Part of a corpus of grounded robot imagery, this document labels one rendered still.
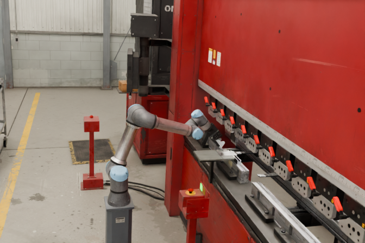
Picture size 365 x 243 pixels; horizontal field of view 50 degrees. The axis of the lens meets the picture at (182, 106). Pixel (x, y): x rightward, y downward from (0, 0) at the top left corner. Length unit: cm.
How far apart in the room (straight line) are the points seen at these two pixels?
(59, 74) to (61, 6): 153
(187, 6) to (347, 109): 212
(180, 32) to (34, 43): 633
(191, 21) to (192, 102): 75
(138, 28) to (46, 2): 597
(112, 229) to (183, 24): 184
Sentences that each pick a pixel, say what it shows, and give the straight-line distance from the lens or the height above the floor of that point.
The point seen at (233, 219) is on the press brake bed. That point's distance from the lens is 269.
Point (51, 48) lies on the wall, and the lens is 954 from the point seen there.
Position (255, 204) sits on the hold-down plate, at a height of 90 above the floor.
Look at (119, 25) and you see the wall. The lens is 956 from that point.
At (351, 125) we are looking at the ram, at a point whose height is 163.
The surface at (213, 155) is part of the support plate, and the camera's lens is 294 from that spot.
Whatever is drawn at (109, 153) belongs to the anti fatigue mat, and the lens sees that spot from 559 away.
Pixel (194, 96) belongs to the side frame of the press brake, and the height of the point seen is 124.
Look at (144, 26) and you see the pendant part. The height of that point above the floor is 185.
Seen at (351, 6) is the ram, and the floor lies 210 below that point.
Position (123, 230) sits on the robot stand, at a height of 61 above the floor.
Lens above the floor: 207
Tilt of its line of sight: 15 degrees down
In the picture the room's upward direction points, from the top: 3 degrees clockwise
